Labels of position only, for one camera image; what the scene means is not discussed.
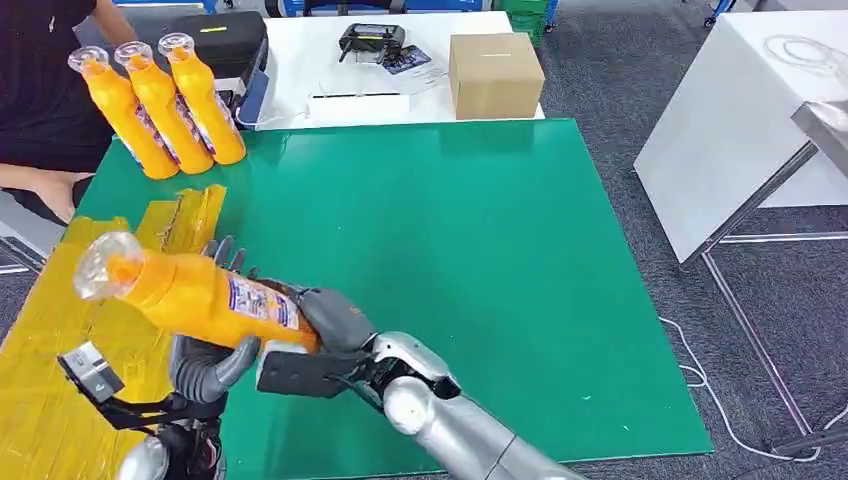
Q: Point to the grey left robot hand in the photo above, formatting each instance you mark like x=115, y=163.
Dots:
x=212, y=374

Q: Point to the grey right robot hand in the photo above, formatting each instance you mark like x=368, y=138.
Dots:
x=338, y=324

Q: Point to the orange drink bottle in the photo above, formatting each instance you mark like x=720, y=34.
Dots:
x=166, y=112
x=126, y=116
x=199, y=298
x=205, y=99

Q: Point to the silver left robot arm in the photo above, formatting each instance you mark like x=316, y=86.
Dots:
x=166, y=450

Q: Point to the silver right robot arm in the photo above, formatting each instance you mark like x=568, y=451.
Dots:
x=457, y=424

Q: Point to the green mat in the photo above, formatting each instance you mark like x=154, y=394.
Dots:
x=430, y=232

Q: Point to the blue white box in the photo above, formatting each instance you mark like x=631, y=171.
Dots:
x=255, y=96

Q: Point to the dark printed card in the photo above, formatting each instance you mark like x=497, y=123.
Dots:
x=405, y=60

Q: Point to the black remote controller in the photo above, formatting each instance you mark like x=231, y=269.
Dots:
x=371, y=38

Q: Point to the brown cardboard box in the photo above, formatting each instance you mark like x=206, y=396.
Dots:
x=497, y=76

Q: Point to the black carrying case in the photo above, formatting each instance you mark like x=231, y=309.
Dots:
x=232, y=40

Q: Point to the person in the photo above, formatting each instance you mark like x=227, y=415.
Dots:
x=40, y=86

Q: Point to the green crate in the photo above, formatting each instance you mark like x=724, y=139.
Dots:
x=526, y=16

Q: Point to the large white table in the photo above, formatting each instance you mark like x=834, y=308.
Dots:
x=725, y=119

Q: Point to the steel bench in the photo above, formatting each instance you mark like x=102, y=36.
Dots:
x=825, y=129

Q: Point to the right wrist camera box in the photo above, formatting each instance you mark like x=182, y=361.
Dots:
x=298, y=374

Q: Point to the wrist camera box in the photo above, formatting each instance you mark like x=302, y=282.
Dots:
x=298, y=374
x=89, y=374

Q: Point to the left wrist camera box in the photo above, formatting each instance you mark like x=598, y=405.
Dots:
x=89, y=374

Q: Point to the blue metal frame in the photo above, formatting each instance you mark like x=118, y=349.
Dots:
x=397, y=5

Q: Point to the metal table frame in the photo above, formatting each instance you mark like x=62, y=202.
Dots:
x=752, y=331

